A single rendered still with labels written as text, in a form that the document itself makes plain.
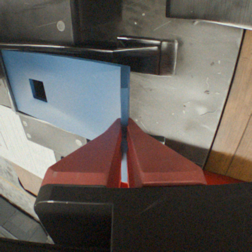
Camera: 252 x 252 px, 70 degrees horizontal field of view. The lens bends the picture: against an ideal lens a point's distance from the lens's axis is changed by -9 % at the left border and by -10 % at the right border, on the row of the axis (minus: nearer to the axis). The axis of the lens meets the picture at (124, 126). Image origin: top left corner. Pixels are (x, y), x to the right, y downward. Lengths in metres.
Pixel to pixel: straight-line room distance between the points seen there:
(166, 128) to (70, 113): 0.13
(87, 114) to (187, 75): 0.11
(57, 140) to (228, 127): 0.19
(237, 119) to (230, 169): 0.08
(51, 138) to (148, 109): 0.12
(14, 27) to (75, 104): 0.09
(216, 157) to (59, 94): 0.20
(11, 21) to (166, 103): 0.18
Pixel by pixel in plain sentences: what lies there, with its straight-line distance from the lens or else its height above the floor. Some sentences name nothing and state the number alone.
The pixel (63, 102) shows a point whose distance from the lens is 0.17.
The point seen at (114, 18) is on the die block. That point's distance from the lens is 0.21.
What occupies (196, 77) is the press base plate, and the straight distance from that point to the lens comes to 0.22.
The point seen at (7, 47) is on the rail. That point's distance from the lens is 0.21.
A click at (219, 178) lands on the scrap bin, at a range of 0.28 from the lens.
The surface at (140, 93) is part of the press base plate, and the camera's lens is 0.24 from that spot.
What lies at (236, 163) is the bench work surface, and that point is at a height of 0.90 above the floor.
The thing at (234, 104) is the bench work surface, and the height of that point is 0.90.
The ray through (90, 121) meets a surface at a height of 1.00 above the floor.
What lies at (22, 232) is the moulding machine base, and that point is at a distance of 5.27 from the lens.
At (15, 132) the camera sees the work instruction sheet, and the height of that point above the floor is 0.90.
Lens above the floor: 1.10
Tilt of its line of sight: 47 degrees down
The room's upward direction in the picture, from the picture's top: 142 degrees counter-clockwise
